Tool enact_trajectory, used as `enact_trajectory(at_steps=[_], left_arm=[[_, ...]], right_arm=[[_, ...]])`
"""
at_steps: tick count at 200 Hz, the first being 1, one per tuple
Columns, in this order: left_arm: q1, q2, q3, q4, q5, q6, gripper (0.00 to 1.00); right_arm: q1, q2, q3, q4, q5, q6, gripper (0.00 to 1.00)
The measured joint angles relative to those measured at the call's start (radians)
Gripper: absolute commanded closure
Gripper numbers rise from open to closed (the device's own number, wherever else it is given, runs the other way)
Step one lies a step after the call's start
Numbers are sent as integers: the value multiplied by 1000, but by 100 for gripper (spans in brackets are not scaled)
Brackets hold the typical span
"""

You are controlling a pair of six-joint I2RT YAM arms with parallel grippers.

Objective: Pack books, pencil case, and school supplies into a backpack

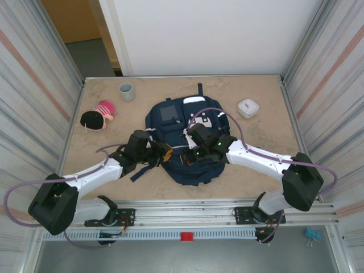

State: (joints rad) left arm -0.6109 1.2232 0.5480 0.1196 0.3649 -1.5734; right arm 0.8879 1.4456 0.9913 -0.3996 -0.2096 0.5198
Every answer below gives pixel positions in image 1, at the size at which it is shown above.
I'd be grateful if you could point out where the navy blue backpack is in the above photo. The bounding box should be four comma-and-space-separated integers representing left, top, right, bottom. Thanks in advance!
130, 82, 231, 187

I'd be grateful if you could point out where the doll with pink striped hat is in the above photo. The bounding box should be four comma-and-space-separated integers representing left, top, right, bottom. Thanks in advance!
80, 100, 117, 134

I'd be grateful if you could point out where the white earbuds case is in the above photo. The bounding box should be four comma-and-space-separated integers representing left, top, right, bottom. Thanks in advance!
237, 98, 260, 119

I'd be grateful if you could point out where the grey cup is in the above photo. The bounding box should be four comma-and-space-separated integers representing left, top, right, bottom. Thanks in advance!
118, 82, 135, 101

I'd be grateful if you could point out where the blue binder clip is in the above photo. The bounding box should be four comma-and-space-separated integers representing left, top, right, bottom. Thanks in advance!
304, 226, 323, 249

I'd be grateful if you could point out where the brown wooden door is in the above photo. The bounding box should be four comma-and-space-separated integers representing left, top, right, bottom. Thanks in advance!
40, 0, 102, 45

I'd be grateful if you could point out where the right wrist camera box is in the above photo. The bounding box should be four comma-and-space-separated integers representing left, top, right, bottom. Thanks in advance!
183, 129, 197, 149

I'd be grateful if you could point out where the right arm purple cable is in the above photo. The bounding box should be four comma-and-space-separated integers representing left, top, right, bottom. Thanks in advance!
188, 107, 338, 245

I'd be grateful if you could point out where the aluminium mounting rail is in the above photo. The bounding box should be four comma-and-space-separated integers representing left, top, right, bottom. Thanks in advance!
30, 198, 341, 230

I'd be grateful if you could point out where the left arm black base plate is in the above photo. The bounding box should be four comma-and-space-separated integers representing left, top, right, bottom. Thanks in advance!
84, 208, 136, 228

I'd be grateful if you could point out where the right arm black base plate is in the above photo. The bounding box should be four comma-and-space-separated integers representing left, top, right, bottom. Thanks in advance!
234, 205, 286, 225

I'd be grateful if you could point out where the slotted grey cable duct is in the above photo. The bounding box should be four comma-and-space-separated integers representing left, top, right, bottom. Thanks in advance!
41, 229, 258, 241

